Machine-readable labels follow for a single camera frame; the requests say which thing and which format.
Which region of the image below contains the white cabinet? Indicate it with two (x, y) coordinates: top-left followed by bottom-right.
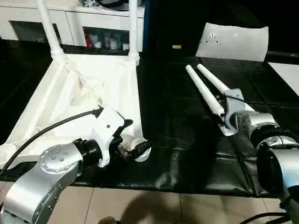
(0, 0), (145, 52)

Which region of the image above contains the black bar with red light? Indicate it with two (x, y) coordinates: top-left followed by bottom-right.
(266, 51), (299, 58)

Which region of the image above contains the black mat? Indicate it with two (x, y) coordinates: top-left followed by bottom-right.
(0, 38), (299, 199)

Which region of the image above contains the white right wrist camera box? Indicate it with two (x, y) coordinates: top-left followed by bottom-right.
(219, 88), (245, 137)

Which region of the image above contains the dark grey helmet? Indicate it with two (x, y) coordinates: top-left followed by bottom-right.
(98, 0), (131, 11)

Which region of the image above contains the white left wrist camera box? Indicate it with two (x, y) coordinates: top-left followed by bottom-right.
(91, 107), (126, 168)

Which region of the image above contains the white plastic table top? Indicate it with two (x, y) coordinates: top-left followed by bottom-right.
(0, 52), (152, 171)

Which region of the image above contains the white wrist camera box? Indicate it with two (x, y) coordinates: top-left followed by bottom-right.
(91, 107), (126, 168)
(219, 88), (245, 137)

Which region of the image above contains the white flat board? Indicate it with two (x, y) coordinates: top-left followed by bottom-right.
(267, 62), (299, 97)

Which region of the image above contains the white plastic table leg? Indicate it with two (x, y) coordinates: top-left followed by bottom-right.
(196, 63), (256, 113)
(185, 65), (224, 116)
(36, 0), (64, 59)
(128, 0), (141, 60)

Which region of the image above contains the dark rounded robot base part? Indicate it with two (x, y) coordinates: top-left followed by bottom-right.
(100, 216), (118, 224)

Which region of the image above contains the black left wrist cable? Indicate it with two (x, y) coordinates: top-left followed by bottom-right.
(0, 106), (104, 176)

